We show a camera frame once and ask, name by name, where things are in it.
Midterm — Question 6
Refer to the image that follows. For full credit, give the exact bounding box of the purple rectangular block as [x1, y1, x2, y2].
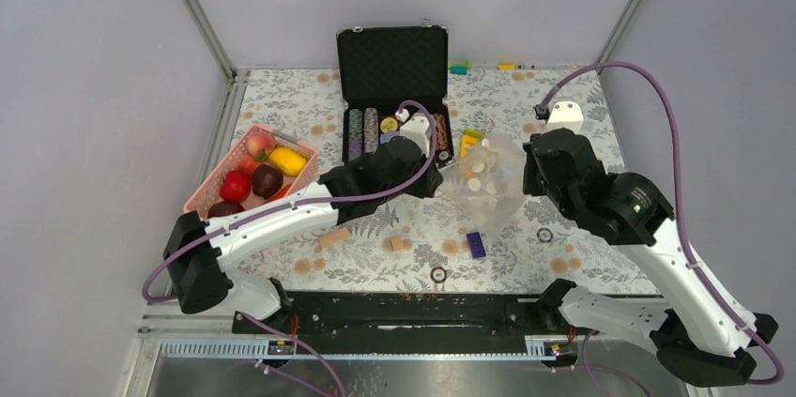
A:
[466, 232, 486, 259]

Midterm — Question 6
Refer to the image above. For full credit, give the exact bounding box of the poker chip near front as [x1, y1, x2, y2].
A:
[430, 267, 448, 284]

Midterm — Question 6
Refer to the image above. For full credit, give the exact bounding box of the long wooden block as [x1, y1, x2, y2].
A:
[315, 227, 351, 252]

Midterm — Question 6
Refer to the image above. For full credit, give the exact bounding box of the black poker chip case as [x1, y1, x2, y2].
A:
[336, 23, 455, 168]

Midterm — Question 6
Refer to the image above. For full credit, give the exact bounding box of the pink plastic basket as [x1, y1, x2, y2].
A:
[183, 123, 318, 220]

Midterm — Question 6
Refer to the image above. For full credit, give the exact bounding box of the teal block at wall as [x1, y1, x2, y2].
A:
[449, 63, 470, 76]

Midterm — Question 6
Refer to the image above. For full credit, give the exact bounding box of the yellow plastic toy tool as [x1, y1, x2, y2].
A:
[459, 129, 484, 158]

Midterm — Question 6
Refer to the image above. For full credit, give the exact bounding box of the small wooden cube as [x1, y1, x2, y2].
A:
[387, 237, 411, 252]

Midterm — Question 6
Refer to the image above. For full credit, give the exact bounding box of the clear zip top bag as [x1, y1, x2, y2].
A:
[438, 132, 527, 237]

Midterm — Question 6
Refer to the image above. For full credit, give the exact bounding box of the dark purple plum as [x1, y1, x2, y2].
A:
[251, 164, 283, 199]

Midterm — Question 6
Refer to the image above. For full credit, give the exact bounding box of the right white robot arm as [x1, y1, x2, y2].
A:
[523, 101, 778, 388]

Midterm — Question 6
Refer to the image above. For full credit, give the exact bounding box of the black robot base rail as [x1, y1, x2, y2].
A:
[265, 291, 584, 355]

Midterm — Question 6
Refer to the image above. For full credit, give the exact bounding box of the pink peach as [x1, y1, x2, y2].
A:
[245, 131, 277, 161]
[237, 154, 265, 177]

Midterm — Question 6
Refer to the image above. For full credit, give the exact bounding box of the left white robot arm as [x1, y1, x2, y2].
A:
[151, 109, 442, 332]

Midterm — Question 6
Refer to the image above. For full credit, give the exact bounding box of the dark red apple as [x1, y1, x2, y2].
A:
[207, 201, 245, 219]

